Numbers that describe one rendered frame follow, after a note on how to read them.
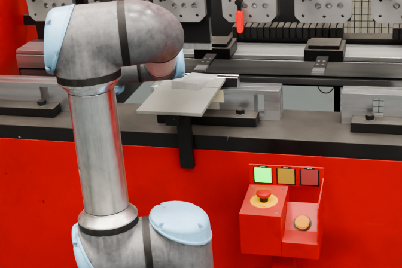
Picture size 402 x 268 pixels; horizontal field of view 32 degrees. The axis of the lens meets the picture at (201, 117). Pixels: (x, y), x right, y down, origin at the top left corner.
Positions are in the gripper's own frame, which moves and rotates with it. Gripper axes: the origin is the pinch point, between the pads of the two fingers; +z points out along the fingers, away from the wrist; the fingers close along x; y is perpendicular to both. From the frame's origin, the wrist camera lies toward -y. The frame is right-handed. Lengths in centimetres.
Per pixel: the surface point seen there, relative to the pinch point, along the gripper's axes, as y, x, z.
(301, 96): 89, -95, 247
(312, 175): 66, -6, -8
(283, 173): 60, -11, -8
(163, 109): 24.9, -17.4, -10.8
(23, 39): -35, -75, 63
